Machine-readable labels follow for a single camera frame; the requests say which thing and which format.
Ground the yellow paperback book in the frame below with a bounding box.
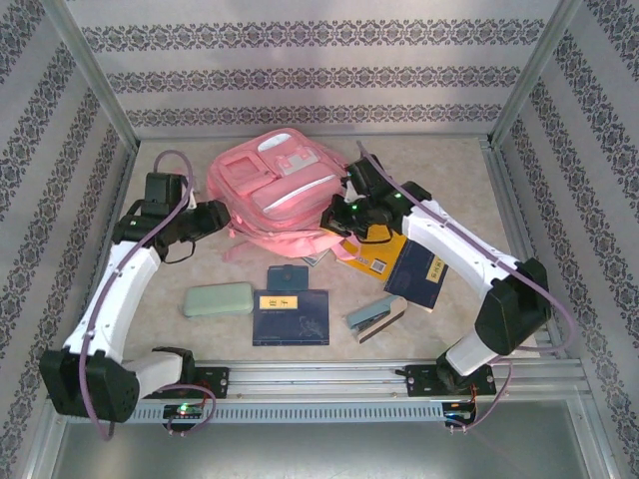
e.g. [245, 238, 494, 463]
[334, 224, 408, 275]

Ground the mint green pencil case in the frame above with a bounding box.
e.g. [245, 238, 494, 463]
[182, 281, 255, 319]

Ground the navy book with yellow spine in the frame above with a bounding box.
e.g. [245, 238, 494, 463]
[382, 238, 453, 315]

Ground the pink school backpack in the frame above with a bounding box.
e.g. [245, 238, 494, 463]
[207, 128, 350, 264]

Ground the teal snap wallet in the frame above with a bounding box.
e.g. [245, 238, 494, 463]
[266, 263, 311, 293]

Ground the blue-grey stapler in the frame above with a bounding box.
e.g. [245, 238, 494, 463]
[345, 293, 408, 344]

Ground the navy notebook with yellow label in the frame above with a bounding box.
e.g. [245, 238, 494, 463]
[252, 289, 330, 348]

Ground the left controller board green light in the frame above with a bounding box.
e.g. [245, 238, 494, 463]
[163, 403, 204, 419]

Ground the right controller board blue light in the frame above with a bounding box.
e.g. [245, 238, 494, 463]
[442, 401, 478, 425]

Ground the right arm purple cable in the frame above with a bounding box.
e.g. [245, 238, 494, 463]
[354, 141, 580, 434]

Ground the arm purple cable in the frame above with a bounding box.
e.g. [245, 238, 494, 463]
[78, 149, 217, 443]
[354, 141, 580, 434]

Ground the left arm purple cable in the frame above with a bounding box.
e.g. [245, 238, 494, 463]
[78, 149, 217, 443]

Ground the aluminium frame rail short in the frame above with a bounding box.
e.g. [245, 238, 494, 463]
[134, 130, 493, 143]

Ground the aluminium frame rail narrow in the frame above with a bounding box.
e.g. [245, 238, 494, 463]
[67, 142, 141, 364]

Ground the aluminium frame rail wide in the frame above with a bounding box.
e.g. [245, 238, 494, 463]
[481, 139, 570, 360]

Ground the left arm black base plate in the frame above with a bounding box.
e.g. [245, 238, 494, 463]
[139, 366, 231, 400]

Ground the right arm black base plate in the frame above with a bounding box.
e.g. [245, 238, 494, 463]
[404, 363, 496, 399]

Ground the aluminium mounting rail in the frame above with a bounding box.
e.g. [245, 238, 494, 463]
[47, 359, 588, 400]

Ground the aluminium frame post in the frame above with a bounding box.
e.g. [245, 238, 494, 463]
[39, 0, 141, 149]
[488, 0, 583, 149]

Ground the slotted grey cable duct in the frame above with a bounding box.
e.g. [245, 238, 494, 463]
[132, 401, 448, 424]

